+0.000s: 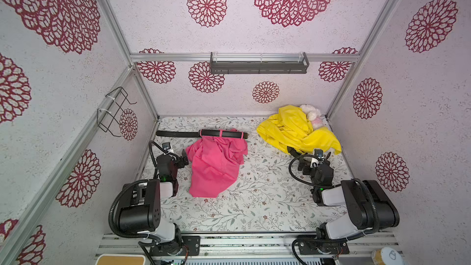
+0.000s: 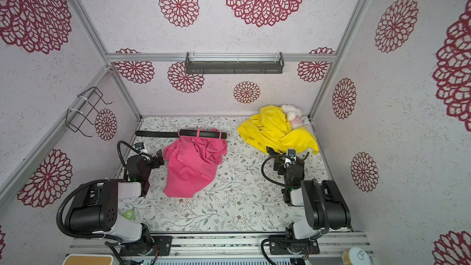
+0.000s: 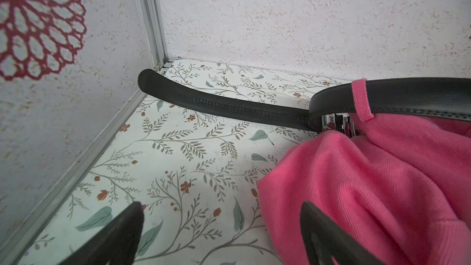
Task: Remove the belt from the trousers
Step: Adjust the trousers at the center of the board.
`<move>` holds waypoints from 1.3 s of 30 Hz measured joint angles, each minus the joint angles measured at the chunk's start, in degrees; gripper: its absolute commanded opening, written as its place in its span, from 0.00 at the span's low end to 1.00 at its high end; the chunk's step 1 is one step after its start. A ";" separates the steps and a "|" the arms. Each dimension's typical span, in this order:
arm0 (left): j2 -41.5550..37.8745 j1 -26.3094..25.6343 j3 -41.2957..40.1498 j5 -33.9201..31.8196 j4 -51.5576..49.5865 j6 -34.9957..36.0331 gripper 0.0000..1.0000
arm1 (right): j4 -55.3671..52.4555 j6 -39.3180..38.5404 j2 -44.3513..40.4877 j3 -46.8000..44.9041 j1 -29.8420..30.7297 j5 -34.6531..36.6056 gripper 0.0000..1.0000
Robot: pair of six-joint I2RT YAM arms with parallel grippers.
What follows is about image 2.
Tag black wire wall rack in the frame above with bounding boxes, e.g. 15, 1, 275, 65
65, 87, 112, 138

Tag black wall shelf rail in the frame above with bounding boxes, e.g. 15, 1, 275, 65
184, 52, 285, 75

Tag yellow garment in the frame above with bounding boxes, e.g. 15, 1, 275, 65
237, 105, 320, 154

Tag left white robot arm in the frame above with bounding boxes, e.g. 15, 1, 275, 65
56, 147, 164, 256

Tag pink trousers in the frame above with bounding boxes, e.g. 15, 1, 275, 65
163, 134, 228, 198

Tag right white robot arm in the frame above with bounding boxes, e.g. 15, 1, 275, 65
261, 147, 352, 244

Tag black leather belt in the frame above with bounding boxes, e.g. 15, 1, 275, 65
135, 130, 228, 139

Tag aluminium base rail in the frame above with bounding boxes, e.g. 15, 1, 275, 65
68, 232, 378, 265

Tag white pink plush toy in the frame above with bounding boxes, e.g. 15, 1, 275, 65
281, 104, 304, 130

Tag wooden board white frame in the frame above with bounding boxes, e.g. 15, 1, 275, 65
63, 254, 116, 265

